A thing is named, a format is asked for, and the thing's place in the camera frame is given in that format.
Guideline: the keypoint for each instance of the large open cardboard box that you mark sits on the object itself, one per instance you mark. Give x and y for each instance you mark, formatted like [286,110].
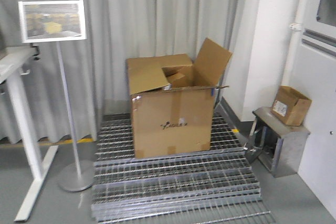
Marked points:
[172,100]

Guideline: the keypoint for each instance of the grey curtain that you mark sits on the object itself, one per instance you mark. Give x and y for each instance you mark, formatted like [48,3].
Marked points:
[121,29]

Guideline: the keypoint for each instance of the metal floor grating stack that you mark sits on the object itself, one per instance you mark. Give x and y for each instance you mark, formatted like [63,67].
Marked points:
[214,186]

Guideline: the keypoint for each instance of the small cardboard box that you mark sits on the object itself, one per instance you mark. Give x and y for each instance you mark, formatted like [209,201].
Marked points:
[290,106]

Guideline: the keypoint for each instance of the framed sign on pole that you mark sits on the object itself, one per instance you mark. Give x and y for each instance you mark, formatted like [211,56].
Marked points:
[57,21]

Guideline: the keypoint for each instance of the metal wall cabinet box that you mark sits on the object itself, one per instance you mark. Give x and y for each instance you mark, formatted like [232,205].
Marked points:
[277,146]

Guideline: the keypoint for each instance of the white wall pipe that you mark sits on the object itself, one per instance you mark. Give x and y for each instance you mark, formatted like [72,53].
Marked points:
[296,28]

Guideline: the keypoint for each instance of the white frame standing desk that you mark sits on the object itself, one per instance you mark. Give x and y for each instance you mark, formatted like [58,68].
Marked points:
[11,74]

